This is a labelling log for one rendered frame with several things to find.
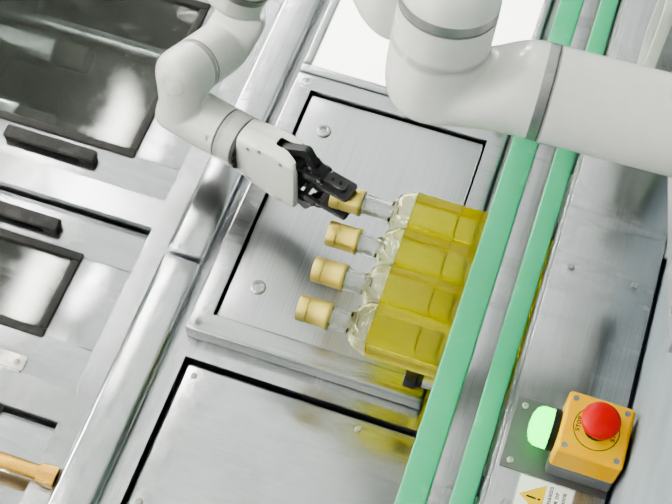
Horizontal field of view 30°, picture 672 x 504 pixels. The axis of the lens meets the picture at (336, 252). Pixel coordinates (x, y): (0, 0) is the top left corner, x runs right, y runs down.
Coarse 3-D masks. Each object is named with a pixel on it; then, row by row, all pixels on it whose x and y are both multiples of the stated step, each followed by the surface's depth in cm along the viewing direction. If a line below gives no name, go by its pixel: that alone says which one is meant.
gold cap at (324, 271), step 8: (320, 264) 160; (328, 264) 160; (336, 264) 160; (344, 264) 161; (312, 272) 160; (320, 272) 160; (328, 272) 160; (336, 272) 160; (344, 272) 160; (312, 280) 161; (320, 280) 161; (328, 280) 160; (336, 280) 160; (336, 288) 161
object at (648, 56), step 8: (664, 0) 161; (656, 8) 163; (664, 8) 142; (656, 16) 164; (664, 16) 142; (656, 24) 165; (664, 24) 142; (648, 32) 166; (656, 32) 144; (664, 32) 143; (648, 40) 166; (656, 40) 144; (664, 40) 145; (648, 48) 166; (656, 48) 145; (640, 56) 165; (648, 56) 147; (656, 56) 148; (640, 64) 165; (648, 64) 148
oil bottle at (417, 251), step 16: (384, 240) 162; (400, 240) 161; (416, 240) 161; (432, 240) 161; (384, 256) 161; (400, 256) 160; (416, 256) 160; (432, 256) 160; (448, 256) 160; (464, 256) 160; (432, 272) 159; (448, 272) 159; (464, 272) 159
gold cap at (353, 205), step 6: (354, 192) 166; (360, 192) 166; (366, 192) 167; (330, 198) 166; (336, 198) 166; (354, 198) 166; (360, 198) 165; (330, 204) 167; (336, 204) 166; (342, 204) 166; (348, 204) 166; (354, 204) 166; (360, 204) 165; (342, 210) 167; (348, 210) 166; (354, 210) 166
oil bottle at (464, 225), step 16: (416, 192) 165; (400, 208) 164; (416, 208) 164; (432, 208) 164; (448, 208) 164; (464, 208) 164; (400, 224) 163; (416, 224) 163; (432, 224) 162; (448, 224) 163; (464, 224) 163; (480, 224) 163; (448, 240) 162; (464, 240) 162
